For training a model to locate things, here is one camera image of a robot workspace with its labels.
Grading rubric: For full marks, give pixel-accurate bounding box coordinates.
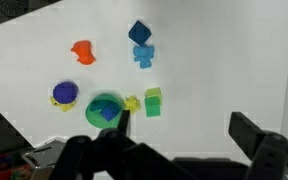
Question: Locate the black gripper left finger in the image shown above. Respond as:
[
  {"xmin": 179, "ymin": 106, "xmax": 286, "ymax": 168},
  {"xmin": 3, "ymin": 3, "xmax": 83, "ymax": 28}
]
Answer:
[{"xmin": 48, "ymin": 109, "xmax": 192, "ymax": 180}]

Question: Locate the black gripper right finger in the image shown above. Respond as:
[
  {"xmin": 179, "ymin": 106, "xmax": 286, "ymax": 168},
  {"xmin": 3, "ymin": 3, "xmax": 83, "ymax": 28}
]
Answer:
[{"xmin": 228, "ymin": 111, "xmax": 288, "ymax": 180}]

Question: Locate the light blue elephant toy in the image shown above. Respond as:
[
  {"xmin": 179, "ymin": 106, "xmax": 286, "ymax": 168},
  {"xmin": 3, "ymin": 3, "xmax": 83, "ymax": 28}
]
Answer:
[{"xmin": 132, "ymin": 44, "xmax": 156, "ymax": 70}]

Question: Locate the green bowl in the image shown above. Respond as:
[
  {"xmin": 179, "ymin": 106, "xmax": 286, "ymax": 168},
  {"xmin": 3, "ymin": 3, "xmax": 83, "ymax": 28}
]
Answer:
[{"xmin": 84, "ymin": 93, "xmax": 126, "ymax": 130}]

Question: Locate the yellow spiky toy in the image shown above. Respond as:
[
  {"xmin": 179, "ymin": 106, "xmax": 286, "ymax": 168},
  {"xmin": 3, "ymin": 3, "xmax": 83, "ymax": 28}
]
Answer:
[{"xmin": 123, "ymin": 95, "xmax": 142, "ymax": 115}]

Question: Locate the green cube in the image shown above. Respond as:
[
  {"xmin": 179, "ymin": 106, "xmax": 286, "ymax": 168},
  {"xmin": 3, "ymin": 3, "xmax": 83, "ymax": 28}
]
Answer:
[{"xmin": 144, "ymin": 96, "xmax": 162, "ymax": 118}]

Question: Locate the yellow animal toy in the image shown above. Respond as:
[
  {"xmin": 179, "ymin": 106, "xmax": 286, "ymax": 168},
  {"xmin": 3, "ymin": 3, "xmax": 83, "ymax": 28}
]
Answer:
[{"xmin": 48, "ymin": 95, "xmax": 78, "ymax": 113}]

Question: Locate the purple round toy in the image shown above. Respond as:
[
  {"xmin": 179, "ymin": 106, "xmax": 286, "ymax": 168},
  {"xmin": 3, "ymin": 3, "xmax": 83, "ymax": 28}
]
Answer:
[{"xmin": 52, "ymin": 80, "xmax": 80, "ymax": 105}]

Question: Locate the orange animal toy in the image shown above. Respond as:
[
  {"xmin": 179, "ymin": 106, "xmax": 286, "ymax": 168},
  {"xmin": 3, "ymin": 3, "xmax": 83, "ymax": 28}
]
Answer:
[{"xmin": 70, "ymin": 39, "xmax": 97, "ymax": 66}]

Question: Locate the dark blue cube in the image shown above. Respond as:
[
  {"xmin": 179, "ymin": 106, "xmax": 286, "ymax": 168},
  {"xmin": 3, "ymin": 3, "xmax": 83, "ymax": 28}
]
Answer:
[{"xmin": 127, "ymin": 19, "xmax": 153, "ymax": 47}]

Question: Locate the grey metal plate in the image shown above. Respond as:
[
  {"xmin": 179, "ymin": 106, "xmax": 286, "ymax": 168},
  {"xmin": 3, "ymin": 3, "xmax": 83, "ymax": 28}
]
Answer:
[{"xmin": 21, "ymin": 139, "xmax": 68, "ymax": 180}]

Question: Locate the shelf with colourful items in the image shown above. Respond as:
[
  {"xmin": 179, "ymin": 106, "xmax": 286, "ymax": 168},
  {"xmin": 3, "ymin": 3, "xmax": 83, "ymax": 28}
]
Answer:
[{"xmin": 0, "ymin": 151, "xmax": 35, "ymax": 180}]

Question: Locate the black perforated board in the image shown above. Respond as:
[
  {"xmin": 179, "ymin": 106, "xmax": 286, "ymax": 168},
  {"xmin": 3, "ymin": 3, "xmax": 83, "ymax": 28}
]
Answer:
[{"xmin": 0, "ymin": 0, "xmax": 62, "ymax": 31}]

